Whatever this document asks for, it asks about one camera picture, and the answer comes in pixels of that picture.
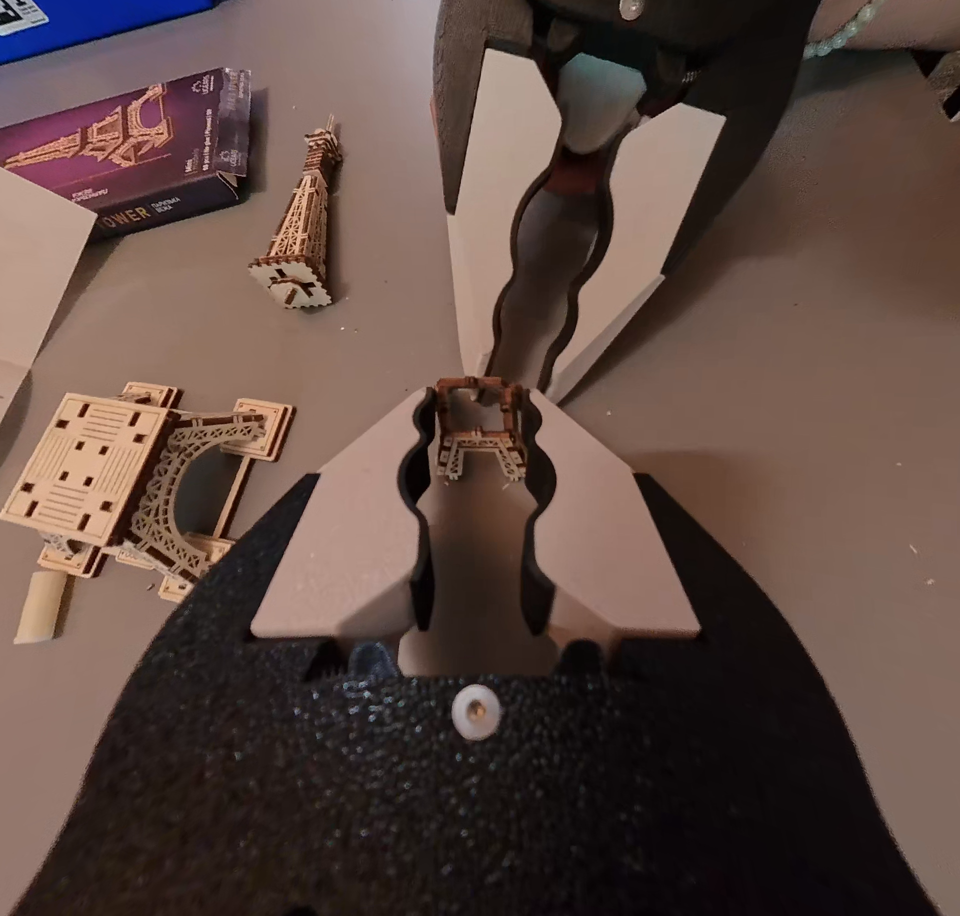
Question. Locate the person's right forearm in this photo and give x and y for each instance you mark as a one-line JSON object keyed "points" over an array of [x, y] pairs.
{"points": [[922, 8]]}

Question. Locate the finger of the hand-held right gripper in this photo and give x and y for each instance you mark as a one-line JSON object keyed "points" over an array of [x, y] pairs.
{"points": [[645, 203], [502, 143]]}

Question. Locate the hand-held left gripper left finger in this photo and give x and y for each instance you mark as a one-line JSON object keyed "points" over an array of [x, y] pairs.
{"points": [[345, 548]]}

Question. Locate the wooden tower base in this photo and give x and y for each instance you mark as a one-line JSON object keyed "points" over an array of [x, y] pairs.
{"points": [[82, 466]]}

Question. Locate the tower instruction sheet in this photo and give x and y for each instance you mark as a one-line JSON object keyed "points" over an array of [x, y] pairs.
{"points": [[37, 270]]}

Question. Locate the small wooden tower midsection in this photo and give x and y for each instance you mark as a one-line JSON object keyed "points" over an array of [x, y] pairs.
{"points": [[472, 443]]}

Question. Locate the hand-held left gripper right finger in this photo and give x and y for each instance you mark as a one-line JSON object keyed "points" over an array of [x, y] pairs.
{"points": [[611, 548]]}

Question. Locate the wooden tower spire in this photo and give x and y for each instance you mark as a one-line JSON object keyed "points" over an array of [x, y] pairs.
{"points": [[292, 225]]}

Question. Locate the purple tower kit box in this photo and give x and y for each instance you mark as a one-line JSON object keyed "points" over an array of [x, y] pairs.
{"points": [[187, 128]]}

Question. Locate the pale wax stick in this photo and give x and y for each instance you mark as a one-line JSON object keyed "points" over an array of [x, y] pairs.
{"points": [[41, 608]]}

